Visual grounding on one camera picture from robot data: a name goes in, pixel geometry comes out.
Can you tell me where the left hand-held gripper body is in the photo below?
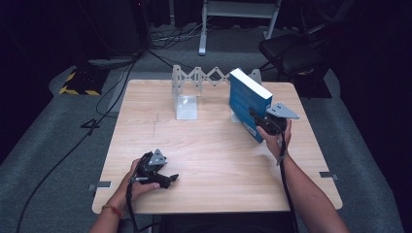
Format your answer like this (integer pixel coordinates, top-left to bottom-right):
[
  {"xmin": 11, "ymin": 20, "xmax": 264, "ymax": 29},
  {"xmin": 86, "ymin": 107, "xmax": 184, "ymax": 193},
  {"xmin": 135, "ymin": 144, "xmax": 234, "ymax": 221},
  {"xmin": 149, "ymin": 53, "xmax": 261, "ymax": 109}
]
[{"xmin": 130, "ymin": 148, "xmax": 169, "ymax": 186}]

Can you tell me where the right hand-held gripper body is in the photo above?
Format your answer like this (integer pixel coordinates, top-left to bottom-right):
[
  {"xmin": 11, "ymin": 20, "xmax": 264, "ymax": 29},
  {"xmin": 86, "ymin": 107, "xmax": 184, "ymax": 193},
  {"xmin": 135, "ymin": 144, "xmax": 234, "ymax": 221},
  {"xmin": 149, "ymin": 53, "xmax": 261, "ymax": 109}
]
[{"xmin": 255, "ymin": 102, "xmax": 301, "ymax": 137}]

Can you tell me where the blue book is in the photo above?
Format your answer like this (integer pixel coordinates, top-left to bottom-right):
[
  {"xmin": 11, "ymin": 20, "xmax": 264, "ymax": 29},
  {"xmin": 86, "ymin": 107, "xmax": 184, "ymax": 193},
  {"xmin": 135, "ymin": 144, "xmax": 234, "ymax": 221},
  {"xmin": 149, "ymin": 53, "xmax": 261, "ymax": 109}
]
[{"xmin": 228, "ymin": 67, "xmax": 274, "ymax": 145}]

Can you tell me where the white expandable metal book rack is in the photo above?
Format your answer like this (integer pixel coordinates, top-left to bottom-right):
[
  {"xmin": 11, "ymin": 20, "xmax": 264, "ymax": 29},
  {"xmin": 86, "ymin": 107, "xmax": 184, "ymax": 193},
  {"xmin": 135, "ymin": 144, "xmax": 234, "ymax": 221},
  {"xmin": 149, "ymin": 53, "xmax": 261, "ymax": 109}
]
[{"xmin": 171, "ymin": 64, "xmax": 263, "ymax": 124}]

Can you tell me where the person's right hand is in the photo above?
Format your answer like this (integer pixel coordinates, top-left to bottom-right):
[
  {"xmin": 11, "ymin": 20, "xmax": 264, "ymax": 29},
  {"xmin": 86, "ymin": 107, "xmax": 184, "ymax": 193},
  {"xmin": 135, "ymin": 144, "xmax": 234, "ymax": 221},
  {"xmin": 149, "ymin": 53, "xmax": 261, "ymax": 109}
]
[{"xmin": 256, "ymin": 118, "xmax": 293, "ymax": 162}]

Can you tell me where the person's left hand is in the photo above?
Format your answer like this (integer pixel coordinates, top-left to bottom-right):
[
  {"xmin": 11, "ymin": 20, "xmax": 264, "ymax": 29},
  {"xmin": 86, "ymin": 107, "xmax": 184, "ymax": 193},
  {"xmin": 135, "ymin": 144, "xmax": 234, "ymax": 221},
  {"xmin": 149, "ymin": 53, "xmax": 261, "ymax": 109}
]
[{"xmin": 111, "ymin": 157, "xmax": 161, "ymax": 214}]

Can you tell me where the black chair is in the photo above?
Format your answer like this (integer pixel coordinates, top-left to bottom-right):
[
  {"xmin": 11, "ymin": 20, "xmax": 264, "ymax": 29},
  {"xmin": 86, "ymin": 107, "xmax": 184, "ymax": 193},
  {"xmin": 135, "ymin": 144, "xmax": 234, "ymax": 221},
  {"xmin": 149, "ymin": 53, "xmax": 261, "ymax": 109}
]
[{"xmin": 257, "ymin": 21, "xmax": 335, "ymax": 83}]

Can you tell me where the grey tape strip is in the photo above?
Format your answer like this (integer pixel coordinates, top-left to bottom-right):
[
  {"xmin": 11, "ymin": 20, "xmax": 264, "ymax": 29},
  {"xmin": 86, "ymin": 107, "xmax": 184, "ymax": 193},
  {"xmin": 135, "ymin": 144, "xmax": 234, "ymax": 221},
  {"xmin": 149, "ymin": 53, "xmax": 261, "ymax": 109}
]
[
  {"xmin": 318, "ymin": 171, "xmax": 340, "ymax": 182},
  {"xmin": 87, "ymin": 181, "xmax": 113, "ymax": 192}
]

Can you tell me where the black tape cross mark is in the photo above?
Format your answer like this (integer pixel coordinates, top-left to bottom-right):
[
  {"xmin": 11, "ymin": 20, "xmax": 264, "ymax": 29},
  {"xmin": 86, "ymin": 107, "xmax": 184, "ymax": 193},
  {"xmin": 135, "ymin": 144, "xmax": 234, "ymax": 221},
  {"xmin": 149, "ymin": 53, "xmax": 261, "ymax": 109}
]
[{"xmin": 80, "ymin": 117, "xmax": 102, "ymax": 137}]

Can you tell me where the yellow black striped base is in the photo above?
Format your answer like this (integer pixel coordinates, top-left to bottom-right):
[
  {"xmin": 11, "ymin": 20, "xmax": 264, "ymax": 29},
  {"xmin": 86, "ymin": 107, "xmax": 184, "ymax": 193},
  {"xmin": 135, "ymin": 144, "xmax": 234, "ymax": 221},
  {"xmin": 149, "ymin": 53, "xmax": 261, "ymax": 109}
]
[{"xmin": 58, "ymin": 65, "xmax": 110, "ymax": 97}]

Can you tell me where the white metal stand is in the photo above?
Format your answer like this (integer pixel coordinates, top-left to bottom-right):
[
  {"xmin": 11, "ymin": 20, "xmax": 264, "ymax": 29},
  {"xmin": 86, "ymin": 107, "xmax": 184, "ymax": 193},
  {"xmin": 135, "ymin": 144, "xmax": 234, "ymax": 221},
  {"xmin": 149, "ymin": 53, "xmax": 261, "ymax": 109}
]
[{"xmin": 197, "ymin": 0, "xmax": 283, "ymax": 57}]

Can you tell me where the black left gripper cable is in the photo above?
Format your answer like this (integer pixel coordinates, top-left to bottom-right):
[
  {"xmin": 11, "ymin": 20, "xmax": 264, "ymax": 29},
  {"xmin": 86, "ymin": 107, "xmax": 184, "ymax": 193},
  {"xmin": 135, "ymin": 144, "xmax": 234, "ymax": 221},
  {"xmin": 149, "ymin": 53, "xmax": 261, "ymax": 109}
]
[{"xmin": 125, "ymin": 176, "xmax": 154, "ymax": 233}]

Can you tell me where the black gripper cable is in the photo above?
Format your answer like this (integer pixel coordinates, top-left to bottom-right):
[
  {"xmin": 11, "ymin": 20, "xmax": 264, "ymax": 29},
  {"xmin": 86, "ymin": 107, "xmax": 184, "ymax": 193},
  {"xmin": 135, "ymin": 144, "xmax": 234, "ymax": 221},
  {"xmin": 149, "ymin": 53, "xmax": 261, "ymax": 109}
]
[
  {"xmin": 125, "ymin": 176, "xmax": 154, "ymax": 233},
  {"xmin": 277, "ymin": 128, "xmax": 299, "ymax": 233}
]

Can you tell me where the orange bead bracelet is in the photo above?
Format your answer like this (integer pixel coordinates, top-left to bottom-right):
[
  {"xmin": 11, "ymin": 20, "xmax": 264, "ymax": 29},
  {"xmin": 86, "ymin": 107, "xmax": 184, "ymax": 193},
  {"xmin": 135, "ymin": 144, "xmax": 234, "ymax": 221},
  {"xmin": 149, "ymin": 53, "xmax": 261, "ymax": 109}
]
[{"xmin": 101, "ymin": 204, "xmax": 124, "ymax": 218}]

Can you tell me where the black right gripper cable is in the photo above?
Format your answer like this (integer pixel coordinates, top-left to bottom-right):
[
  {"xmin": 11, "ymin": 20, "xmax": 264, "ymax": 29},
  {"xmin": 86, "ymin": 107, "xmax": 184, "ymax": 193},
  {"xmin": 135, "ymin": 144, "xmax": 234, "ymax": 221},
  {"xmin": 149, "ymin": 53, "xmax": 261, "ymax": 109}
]
[{"xmin": 277, "ymin": 128, "xmax": 299, "ymax": 233}]

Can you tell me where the long black floor cable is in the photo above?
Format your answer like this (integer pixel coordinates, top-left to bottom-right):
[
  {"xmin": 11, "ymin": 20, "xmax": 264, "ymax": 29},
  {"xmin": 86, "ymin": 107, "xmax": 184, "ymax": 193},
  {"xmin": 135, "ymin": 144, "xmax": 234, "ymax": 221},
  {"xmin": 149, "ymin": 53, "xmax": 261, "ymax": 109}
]
[{"xmin": 15, "ymin": 52, "xmax": 144, "ymax": 233}]

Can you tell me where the bundle of floor cables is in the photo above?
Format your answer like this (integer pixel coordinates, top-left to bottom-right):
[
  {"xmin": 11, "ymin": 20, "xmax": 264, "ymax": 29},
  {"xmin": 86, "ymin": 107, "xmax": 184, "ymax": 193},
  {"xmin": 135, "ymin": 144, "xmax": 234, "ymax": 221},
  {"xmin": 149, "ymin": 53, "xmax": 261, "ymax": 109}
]
[{"xmin": 149, "ymin": 20, "xmax": 209, "ymax": 51}]

